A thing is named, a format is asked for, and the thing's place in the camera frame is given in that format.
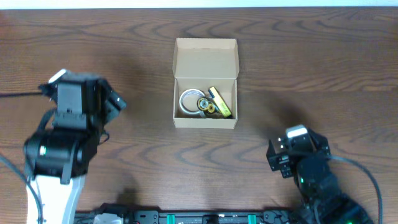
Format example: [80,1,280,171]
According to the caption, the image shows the yellow highlighter marker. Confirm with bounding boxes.
[208,87,232,118]

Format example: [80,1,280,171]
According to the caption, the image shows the grey tape roll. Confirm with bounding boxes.
[200,111,224,119]

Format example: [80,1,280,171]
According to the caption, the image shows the yellow correction tape dispenser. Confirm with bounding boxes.
[197,97,220,114]

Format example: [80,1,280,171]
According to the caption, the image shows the white tape roll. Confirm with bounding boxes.
[178,88,205,115]

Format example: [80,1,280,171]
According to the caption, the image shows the brown cardboard box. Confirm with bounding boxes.
[172,38,239,129]

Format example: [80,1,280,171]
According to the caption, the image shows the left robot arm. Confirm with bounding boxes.
[23,72,126,223]

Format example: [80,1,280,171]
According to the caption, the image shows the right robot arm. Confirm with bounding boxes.
[266,125,373,224]

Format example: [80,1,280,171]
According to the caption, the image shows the black mounting rail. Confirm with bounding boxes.
[73,203,295,224]

